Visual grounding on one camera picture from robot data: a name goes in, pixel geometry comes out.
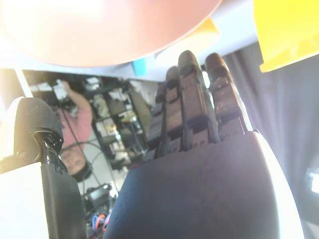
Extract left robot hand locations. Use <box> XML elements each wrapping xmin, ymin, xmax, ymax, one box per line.
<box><xmin>0</xmin><ymin>49</ymin><xmax>306</xmax><ymax>239</ymax></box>

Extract large pink-lined bowl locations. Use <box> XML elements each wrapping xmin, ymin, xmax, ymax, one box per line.
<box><xmin>0</xmin><ymin>0</ymin><xmax>224</xmax><ymax>68</ymax></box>

